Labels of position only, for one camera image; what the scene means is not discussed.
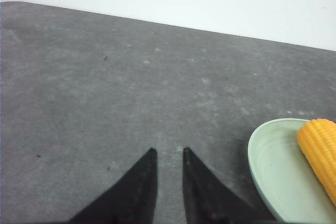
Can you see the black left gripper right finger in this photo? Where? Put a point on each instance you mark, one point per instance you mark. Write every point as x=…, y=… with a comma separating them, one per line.
x=207, y=200

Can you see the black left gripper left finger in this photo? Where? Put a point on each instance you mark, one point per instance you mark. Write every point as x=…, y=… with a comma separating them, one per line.
x=131, y=199

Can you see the yellow corn cob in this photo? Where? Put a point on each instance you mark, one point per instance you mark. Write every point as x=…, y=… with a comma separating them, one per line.
x=316, y=139

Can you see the light green plate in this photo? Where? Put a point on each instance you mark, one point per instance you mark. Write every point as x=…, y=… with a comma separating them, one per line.
x=283, y=177

